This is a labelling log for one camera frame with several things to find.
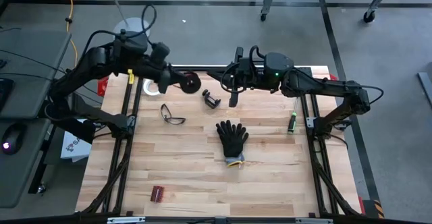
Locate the white tape roll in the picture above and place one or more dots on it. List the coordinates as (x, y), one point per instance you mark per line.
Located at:
(148, 88)

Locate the red corner piece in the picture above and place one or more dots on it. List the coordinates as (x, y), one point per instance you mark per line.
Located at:
(333, 77)
(361, 205)
(103, 86)

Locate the red screwdriver bit holder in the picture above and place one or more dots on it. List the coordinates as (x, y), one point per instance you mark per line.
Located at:
(157, 194)

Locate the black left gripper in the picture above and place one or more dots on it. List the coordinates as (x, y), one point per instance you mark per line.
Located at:
(160, 58)

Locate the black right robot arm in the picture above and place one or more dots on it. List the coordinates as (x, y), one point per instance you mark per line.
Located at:
(324, 85)

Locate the black C-clamp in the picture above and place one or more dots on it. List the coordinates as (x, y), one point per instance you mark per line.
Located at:
(212, 102)

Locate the black aluminium frame rails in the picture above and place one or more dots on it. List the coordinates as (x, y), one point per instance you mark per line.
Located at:
(120, 197)
(319, 180)

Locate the green black screwdriver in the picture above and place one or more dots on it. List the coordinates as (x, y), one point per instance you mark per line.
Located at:
(292, 122)

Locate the grey metal bar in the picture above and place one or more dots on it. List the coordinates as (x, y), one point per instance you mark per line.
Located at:
(426, 89)

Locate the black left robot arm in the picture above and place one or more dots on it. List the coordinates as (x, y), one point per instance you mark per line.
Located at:
(84, 72)

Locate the black computer mouse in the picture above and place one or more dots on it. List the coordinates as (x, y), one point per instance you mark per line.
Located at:
(13, 139)

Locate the clear safety glasses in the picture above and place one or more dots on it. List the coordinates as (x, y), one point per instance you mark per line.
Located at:
(167, 114)

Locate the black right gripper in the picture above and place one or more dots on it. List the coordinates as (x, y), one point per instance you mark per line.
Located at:
(251, 75)

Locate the yellow tag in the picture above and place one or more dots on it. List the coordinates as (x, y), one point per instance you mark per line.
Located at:
(130, 77)

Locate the black beam with silver brackets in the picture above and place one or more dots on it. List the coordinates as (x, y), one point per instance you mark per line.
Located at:
(189, 221)

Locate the black glove yellow cuff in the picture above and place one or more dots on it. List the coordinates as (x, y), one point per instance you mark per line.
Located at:
(232, 141)

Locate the white printed box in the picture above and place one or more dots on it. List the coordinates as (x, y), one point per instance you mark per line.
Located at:
(72, 149)

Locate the grey side desk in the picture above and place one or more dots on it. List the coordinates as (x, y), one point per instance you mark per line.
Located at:
(20, 183)

